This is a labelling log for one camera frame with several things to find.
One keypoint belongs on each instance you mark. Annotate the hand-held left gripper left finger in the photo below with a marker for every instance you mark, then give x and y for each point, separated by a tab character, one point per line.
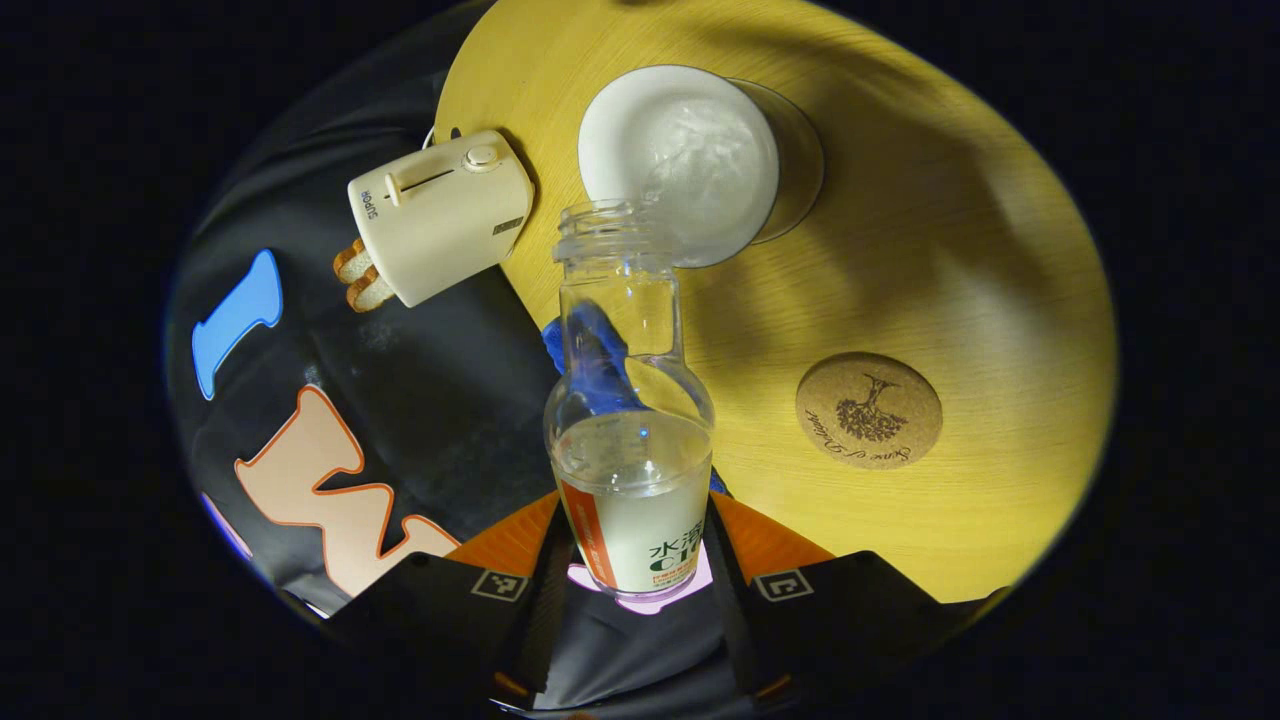
440	610

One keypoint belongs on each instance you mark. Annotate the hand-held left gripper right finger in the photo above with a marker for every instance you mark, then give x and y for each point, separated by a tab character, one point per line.
850	600

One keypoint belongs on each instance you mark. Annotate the round cork coaster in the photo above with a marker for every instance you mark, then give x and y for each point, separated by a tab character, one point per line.
870	410

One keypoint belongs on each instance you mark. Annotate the clear plastic water bottle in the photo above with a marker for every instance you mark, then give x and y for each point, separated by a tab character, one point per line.
630	480

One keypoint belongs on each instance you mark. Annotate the white teacup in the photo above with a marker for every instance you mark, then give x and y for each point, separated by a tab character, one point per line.
680	150

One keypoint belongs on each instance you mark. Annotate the black backdrop cloth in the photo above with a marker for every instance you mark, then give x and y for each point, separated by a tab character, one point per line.
420	400

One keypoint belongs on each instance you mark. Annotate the blue towel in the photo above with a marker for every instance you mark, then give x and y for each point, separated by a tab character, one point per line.
600	360

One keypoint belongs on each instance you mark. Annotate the toast bread slice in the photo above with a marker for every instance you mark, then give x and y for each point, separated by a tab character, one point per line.
352	262
370	292

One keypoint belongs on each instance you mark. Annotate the white toaster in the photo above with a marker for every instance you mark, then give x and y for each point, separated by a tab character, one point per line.
440	215

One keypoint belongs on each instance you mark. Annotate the white saucer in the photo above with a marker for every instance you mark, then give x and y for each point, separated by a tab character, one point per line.
800	160

